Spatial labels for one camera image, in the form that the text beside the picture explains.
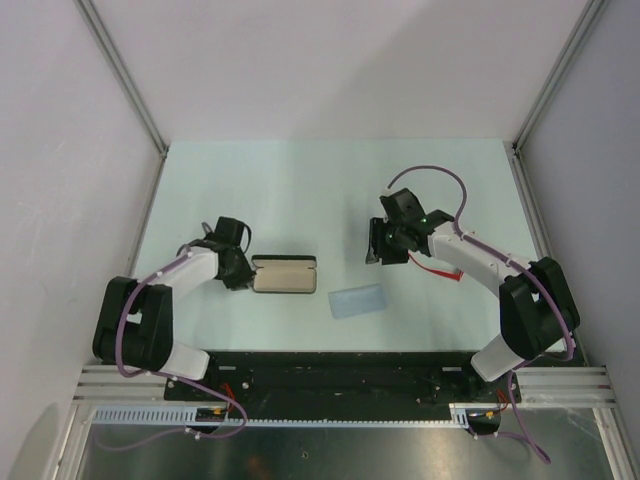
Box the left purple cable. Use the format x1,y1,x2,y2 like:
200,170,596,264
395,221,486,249
94,222,250,452

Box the black glasses case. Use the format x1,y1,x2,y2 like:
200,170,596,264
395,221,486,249
251,255,317,294

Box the purple cable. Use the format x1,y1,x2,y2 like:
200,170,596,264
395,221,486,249
94,222,250,452
384,164,579,464

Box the blue cleaning cloth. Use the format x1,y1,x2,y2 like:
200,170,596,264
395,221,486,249
328,284,387,319

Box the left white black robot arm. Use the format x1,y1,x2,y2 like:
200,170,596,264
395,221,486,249
92,216,254,400

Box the red sunglasses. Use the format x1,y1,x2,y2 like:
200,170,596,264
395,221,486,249
408,251,464,282

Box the aluminium rail frame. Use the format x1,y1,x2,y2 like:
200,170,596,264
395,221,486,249
61,139,639,479

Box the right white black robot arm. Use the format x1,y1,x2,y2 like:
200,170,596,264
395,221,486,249
365,188,580,401

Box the white cable duct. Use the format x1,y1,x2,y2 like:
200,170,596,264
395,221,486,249
93,405,483,428

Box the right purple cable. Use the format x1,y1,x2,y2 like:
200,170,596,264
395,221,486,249
384,164,579,464

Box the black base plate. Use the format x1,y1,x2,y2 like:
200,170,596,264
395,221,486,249
162,349,586,421

